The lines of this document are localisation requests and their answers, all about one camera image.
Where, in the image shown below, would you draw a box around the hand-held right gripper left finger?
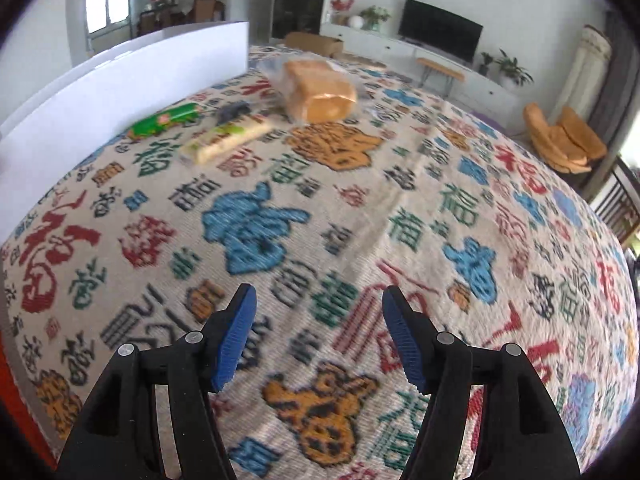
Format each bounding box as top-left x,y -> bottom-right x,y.
55,282 -> 258,480

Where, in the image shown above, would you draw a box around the covered standing air conditioner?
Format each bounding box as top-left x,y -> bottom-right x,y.
547,25 -> 613,126

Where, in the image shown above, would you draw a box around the large white cardboard box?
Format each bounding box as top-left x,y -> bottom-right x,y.
0,21 -> 250,246

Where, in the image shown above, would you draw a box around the green snack packet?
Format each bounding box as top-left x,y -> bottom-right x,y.
127,102 -> 201,140

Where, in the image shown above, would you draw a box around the dark wooden chair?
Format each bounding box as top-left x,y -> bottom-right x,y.
590,157 -> 640,248

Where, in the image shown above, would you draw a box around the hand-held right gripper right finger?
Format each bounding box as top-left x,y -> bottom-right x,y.
381,285 -> 583,480

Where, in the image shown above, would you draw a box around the white television cabinet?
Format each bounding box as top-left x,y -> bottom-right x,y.
320,22 -> 531,131

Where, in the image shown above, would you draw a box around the red flowers in vase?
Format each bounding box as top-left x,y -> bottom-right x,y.
330,0 -> 355,26

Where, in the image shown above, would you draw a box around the bright window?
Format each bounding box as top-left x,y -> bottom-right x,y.
85,0 -> 126,33

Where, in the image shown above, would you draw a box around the wooden stool with metal legs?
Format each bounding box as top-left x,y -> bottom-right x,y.
416,57 -> 466,98

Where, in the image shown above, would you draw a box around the large potted green plant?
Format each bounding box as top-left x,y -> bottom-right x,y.
494,50 -> 534,87

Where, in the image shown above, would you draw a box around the brown cardboard box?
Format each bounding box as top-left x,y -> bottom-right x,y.
284,31 -> 345,58

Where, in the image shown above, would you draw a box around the black flat television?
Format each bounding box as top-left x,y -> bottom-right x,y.
398,0 -> 484,64

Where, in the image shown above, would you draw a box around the leafy plant in vase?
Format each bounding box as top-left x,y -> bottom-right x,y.
359,5 -> 392,32

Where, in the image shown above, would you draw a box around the grey curtain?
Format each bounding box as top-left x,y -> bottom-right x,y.
580,10 -> 638,196

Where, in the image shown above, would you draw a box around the orange cushioned lounge chair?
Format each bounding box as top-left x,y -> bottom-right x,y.
523,103 -> 608,175

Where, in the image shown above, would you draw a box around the pale green cracker packet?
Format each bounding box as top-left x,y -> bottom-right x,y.
179,115 -> 275,166

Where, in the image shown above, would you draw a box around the printed woven blanket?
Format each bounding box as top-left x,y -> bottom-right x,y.
0,44 -> 640,480

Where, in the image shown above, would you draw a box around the wooden dining chair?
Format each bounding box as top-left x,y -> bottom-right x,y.
192,0 -> 226,23

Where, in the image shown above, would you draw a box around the small dark snack packet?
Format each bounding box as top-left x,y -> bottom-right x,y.
216,101 -> 253,123

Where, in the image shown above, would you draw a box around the bagged sliced bread loaf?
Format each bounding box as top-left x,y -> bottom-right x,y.
260,57 -> 373,125

